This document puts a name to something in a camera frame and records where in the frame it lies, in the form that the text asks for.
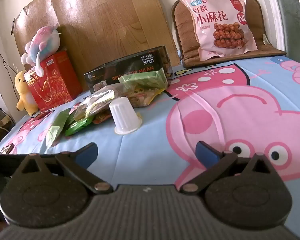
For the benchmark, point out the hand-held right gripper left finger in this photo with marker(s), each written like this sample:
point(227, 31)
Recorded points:
point(86, 153)

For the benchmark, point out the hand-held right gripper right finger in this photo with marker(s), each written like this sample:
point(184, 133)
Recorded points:
point(206, 153)

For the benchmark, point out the white plastic cup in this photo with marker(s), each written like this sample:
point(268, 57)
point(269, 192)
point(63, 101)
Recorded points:
point(122, 116)

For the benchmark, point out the clear nut packet yellow edges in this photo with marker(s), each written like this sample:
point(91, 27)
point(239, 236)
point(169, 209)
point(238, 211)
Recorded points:
point(143, 97)

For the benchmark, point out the black box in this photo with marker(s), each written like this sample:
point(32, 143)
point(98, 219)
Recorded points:
point(130, 65)

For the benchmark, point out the bright green snack packet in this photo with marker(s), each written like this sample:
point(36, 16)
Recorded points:
point(77, 127)

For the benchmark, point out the orange snack packet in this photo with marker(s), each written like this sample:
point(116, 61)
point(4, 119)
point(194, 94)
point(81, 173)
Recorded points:
point(102, 118)

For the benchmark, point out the olive green snack packet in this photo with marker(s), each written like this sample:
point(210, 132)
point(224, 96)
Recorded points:
point(55, 127)

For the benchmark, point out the clear wrapped snack packet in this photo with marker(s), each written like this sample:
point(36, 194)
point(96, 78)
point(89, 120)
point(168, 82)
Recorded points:
point(95, 103)

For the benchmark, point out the printed cartoon blanket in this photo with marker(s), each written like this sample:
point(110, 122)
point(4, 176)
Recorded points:
point(155, 140)

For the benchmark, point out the brown snack packet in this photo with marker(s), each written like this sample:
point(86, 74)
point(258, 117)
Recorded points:
point(115, 88)

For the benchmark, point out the red gift bag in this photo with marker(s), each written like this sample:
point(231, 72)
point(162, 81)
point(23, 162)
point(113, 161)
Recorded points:
point(57, 82)

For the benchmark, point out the small dark snack packet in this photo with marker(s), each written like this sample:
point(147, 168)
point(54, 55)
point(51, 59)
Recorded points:
point(6, 149)

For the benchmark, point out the yellow plush toy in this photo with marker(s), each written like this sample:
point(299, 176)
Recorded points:
point(22, 92)

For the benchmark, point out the pale green snack packet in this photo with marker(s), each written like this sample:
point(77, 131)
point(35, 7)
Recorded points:
point(145, 80)

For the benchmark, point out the pastel plush toy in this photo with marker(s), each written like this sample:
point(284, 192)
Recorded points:
point(43, 42)

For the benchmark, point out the large pink snack bag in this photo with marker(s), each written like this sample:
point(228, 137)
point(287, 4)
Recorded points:
point(220, 22)

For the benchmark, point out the wooden board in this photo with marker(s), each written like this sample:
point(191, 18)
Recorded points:
point(102, 22)

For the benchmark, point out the white window frame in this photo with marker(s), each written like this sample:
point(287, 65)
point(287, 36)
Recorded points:
point(272, 17)

